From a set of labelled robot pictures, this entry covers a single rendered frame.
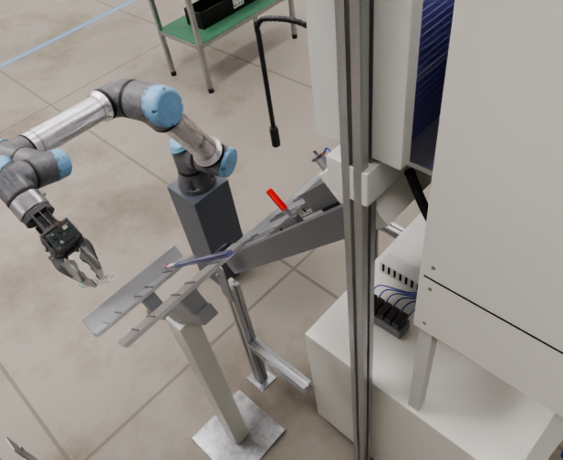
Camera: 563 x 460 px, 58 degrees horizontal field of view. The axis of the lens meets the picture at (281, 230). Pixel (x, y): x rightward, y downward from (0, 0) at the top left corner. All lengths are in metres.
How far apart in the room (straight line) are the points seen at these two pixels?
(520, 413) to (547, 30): 1.03
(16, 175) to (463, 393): 1.18
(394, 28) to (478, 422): 1.01
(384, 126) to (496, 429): 0.89
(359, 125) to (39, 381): 2.01
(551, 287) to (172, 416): 1.65
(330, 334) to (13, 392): 1.50
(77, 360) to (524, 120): 2.12
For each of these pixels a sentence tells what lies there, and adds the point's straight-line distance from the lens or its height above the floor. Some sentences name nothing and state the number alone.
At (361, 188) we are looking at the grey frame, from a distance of 0.79.
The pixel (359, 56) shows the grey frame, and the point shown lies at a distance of 0.66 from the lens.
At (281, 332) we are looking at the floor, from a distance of 2.22.
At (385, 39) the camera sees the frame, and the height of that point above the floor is 1.58.
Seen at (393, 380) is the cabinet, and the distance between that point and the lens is 1.41.
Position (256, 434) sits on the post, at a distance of 2.03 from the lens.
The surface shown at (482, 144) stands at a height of 1.47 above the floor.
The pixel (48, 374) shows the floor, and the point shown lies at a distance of 2.47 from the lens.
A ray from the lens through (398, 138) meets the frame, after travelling 0.72.
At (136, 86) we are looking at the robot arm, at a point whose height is 1.14.
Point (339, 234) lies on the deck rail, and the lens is 0.99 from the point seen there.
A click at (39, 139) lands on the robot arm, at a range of 1.47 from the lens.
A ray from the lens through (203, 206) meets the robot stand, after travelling 2.04.
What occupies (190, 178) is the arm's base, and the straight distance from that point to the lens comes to 2.00.
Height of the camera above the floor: 1.89
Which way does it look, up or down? 47 degrees down
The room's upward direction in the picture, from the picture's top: 10 degrees counter-clockwise
